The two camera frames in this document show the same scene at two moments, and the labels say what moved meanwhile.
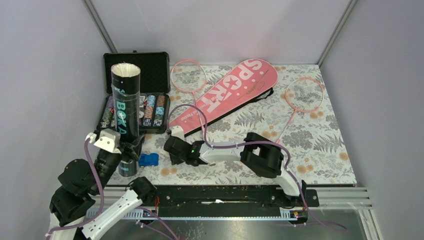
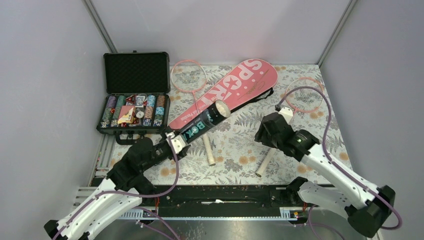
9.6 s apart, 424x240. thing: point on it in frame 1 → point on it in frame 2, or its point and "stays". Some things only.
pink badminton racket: [302, 94] stays
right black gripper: [175, 160] → [260, 136]
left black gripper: [135, 147] → [182, 153]
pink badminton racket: [191, 76] stays
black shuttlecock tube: [125, 108] → [218, 111]
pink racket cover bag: [250, 82] stays
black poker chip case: [155, 87] stays
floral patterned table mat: [297, 110] stays
